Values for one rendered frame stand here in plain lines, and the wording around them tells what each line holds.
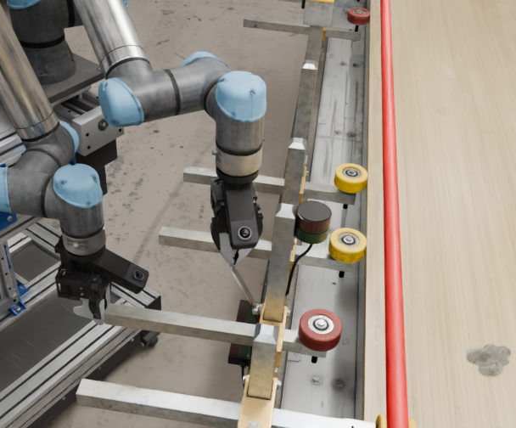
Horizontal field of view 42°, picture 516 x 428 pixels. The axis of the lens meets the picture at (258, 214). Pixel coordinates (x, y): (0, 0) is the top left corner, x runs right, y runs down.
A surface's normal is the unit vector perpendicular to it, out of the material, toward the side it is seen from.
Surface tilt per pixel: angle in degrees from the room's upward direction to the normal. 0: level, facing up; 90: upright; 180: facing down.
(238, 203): 32
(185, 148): 0
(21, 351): 0
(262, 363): 90
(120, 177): 0
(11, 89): 84
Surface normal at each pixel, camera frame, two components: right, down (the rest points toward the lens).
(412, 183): 0.07, -0.77
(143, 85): 0.31, -0.34
